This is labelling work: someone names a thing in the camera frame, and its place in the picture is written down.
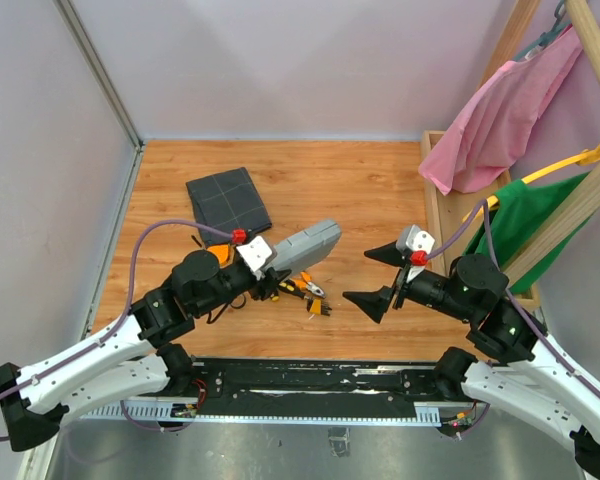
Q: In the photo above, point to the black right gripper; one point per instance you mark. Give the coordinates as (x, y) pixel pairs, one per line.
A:
(389, 254)

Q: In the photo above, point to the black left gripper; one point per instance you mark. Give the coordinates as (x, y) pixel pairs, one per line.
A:
(264, 287)

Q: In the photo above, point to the orange black pliers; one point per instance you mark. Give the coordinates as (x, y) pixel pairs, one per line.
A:
(305, 282)

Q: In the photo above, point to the grey plastic tool case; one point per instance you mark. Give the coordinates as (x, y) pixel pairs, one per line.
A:
(306, 248)

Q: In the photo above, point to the black yellow thick screwdriver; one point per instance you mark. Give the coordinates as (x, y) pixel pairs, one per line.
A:
(289, 288)

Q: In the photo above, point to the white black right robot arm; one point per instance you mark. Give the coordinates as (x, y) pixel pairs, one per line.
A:
(505, 340)

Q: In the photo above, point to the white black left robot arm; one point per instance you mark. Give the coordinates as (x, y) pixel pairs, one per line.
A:
(136, 353)

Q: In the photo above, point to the orange black hex key set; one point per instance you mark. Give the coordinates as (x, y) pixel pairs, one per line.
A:
(318, 307)

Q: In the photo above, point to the orange tape measure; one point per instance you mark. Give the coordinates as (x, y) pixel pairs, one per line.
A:
(222, 252)

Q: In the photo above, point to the dark grey checked cloth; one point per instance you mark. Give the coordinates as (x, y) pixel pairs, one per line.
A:
(227, 201)

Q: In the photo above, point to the green shirt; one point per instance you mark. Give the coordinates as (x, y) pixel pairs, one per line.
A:
(522, 209)

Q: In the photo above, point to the pink shirt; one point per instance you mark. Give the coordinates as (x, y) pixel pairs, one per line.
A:
(492, 131)

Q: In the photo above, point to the yellow clothes hanger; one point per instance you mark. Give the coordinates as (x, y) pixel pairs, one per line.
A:
(586, 157)

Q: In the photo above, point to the teal clothes hanger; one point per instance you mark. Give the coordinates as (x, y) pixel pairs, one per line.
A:
(560, 23)

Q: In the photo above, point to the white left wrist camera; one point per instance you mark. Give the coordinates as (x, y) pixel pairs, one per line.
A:
(256, 254)

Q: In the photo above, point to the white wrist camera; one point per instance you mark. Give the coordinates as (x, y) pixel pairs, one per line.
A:
(256, 254)
(413, 239)

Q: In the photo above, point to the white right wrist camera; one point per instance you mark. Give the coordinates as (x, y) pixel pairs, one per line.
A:
(413, 239)

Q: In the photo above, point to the wooden clothes rack frame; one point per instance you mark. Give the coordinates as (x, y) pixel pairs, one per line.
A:
(446, 212)

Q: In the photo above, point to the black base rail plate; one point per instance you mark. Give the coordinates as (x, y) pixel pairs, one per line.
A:
(304, 390)

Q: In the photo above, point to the aluminium frame rail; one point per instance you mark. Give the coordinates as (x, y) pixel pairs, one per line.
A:
(286, 391)

